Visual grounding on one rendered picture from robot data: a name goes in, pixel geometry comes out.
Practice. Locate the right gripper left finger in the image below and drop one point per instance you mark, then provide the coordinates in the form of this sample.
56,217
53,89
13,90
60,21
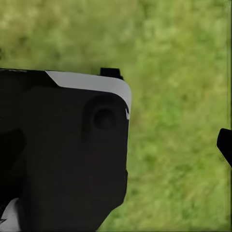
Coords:
12,144

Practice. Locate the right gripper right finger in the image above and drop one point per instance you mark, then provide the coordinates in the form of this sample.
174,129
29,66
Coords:
224,143

